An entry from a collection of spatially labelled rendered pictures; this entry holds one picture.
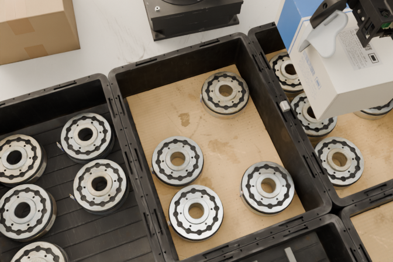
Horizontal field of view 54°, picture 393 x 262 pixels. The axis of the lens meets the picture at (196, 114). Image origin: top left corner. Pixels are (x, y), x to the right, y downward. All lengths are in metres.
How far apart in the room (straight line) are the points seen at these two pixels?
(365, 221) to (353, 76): 0.36
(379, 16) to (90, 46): 0.80
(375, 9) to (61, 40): 0.80
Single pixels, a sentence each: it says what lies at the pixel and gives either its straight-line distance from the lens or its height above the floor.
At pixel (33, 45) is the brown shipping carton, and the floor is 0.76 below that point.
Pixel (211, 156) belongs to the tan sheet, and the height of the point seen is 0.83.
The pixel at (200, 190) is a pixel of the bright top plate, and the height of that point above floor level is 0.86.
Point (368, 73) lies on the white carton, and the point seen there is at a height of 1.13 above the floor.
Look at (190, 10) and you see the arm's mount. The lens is 1.04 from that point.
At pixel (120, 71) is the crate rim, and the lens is 0.79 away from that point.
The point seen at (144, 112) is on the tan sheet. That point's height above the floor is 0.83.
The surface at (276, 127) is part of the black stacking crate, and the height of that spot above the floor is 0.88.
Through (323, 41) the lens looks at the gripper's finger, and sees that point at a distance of 0.57.
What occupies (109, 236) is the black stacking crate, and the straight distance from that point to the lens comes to 0.79.
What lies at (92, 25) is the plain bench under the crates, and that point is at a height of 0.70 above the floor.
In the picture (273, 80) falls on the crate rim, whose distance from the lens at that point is 0.79.
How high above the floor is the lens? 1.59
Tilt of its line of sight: 65 degrees down
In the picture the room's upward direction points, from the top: 3 degrees clockwise
